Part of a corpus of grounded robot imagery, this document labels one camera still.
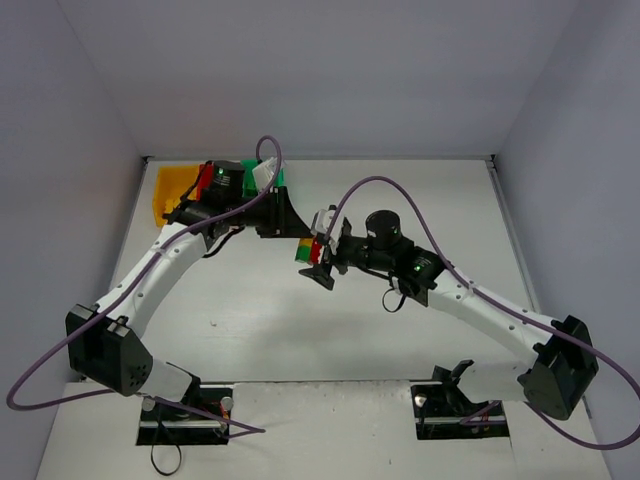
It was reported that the red plastic bin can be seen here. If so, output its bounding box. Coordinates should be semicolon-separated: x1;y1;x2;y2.
196;161;213;200

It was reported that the red green yellow lego stack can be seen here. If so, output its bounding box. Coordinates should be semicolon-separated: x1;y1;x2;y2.
294;238;324;265

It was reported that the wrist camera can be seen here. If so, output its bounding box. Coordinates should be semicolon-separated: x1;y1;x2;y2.
252;157;279;191
310;205;338;254

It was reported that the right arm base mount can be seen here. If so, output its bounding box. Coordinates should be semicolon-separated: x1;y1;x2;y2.
410;383;510;441

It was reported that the yellow plastic bin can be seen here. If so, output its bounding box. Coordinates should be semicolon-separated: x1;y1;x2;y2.
152;164;201;228

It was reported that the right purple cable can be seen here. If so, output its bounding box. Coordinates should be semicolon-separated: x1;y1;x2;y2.
327;175;640;449

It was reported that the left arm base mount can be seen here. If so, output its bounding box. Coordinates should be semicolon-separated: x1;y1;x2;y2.
136;386;233;447

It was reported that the green plastic bin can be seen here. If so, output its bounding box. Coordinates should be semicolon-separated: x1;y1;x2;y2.
240;157;286;197

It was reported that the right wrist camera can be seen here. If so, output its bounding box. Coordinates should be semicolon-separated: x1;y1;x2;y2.
310;205;338;254

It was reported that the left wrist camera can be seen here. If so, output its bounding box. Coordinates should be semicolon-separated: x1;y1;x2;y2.
252;157;279;191

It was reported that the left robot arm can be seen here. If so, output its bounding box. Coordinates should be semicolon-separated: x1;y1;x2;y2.
65;158;310;403

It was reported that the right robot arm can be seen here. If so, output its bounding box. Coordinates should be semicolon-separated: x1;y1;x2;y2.
300;207;599;420

